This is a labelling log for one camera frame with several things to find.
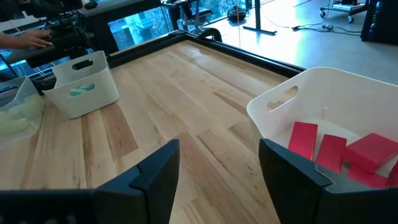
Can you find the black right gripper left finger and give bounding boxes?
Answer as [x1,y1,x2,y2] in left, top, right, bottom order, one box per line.
[91,139,181,224]

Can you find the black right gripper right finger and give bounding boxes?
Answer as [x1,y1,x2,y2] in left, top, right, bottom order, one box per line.
[259,138,333,224]

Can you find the long teal block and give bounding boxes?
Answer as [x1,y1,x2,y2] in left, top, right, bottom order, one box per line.
[68,88,88,97]

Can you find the green rectangular block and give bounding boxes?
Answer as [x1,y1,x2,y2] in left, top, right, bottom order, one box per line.
[0,116,32,136]
[18,93,46,121]

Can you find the person's forearm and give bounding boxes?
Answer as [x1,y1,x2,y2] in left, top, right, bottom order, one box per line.
[0,32,22,50]

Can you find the clear bin top right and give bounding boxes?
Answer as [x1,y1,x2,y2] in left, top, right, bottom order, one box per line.
[246,67,398,190]

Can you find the clear plastic bin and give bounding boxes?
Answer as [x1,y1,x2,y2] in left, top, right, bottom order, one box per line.
[0,76,47,149]

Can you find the black desk leg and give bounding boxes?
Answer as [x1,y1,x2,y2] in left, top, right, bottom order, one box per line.
[242,0,277,35]

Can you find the black backpack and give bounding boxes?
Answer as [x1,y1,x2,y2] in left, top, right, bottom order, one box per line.
[226,5,248,23]

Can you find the office chair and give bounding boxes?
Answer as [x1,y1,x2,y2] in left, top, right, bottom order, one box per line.
[174,0,218,35]

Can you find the wheeled cart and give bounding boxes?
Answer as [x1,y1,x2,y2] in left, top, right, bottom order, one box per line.
[319,0,369,24]

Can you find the black cabinet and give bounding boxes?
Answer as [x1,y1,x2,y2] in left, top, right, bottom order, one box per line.
[360,0,398,44]

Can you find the person's hand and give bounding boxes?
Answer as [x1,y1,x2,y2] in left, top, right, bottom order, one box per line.
[18,29,53,49]

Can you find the white plastic bin with handles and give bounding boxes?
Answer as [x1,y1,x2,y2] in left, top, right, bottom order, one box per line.
[42,50,120,119]

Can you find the black aluminium table frame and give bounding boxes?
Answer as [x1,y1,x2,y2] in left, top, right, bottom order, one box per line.
[30,29,307,96]

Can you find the black floor cable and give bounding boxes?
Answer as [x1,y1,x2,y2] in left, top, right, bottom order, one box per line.
[291,23,363,37]

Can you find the yellow cable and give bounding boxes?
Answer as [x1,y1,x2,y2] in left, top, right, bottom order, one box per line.
[236,0,242,47]

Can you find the black frame clamp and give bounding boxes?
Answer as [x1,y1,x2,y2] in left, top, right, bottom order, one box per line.
[195,27,223,43]

